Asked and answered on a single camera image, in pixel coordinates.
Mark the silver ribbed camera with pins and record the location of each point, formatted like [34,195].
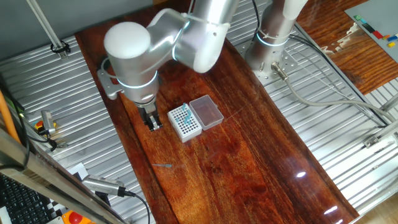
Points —
[102,185]

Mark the steel frame beam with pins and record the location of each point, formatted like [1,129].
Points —
[46,179]

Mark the grey board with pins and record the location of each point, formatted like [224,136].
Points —
[379,15]

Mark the white pipette tip rack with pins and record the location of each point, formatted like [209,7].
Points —
[189,135]

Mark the slanted metal pole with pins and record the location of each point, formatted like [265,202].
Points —
[46,29]

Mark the green block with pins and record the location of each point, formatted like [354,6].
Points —
[357,17]

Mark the glossy brown wooden board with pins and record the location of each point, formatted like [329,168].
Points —
[233,171]

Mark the red block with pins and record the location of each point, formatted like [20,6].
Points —
[377,34]

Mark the yellow block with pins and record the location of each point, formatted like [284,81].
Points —
[391,44]

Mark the aluminium profile bar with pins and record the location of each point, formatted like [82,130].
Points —
[390,104]
[381,134]

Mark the red emergency stop button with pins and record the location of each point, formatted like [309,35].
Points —
[74,217]

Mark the grey pipette tip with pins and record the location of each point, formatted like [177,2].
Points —
[161,165]

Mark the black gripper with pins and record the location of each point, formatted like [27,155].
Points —
[147,111]

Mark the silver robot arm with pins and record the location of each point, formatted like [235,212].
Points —
[202,37]

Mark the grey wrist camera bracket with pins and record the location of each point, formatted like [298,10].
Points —
[107,85]

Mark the orange block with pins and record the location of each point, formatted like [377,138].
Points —
[385,37]

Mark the blue block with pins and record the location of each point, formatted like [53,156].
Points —
[392,38]

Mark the clear plastic box lid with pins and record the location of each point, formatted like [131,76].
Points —
[206,112]

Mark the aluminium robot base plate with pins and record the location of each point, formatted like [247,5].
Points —
[289,60]

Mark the orange pole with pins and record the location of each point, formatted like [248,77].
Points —
[6,118]

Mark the black block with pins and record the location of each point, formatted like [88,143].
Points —
[368,28]

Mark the black keyboard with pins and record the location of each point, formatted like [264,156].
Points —
[21,205]

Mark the teal block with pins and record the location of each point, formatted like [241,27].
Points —
[363,21]

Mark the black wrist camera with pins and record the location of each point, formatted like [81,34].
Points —
[103,65]

